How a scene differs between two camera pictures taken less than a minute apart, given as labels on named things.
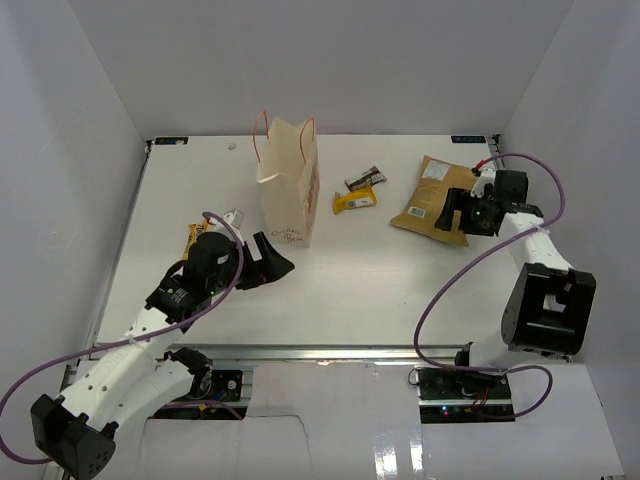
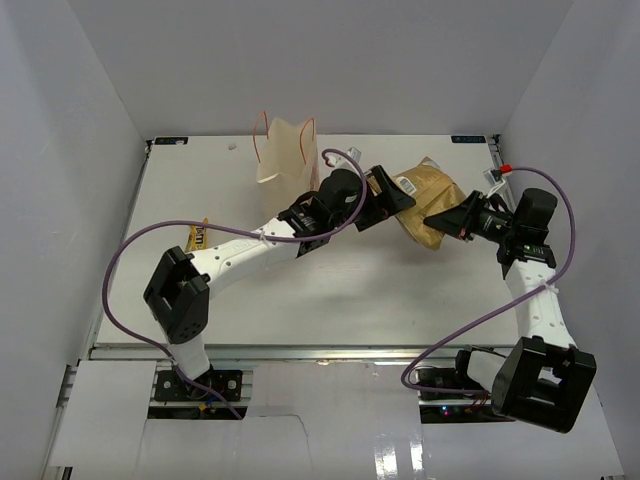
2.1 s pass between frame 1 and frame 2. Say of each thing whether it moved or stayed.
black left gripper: moved
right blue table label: stayed
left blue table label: stayed
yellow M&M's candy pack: stayed
